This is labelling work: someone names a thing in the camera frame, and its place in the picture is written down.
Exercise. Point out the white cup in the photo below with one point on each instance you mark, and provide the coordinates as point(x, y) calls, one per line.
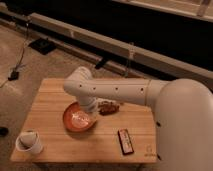
point(29, 142)

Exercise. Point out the black floor plate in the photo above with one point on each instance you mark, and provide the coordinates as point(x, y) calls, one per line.
point(43, 46)

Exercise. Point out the wooden table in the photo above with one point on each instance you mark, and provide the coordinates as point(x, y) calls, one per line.
point(100, 144)

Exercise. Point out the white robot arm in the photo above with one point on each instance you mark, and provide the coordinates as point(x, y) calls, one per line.
point(182, 109)

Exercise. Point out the black bracket on rail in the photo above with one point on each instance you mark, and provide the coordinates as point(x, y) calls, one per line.
point(101, 63)

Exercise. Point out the orange ceramic bowl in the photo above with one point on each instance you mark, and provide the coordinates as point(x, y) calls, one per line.
point(76, 120)

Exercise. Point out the dark candy bar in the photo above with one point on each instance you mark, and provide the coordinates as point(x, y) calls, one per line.
point(125, 142)

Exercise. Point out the long metal rail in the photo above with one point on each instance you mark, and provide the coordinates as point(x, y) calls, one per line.
point(148, 58)

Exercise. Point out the red pepper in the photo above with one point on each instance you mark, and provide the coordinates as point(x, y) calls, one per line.
point(108, 109)

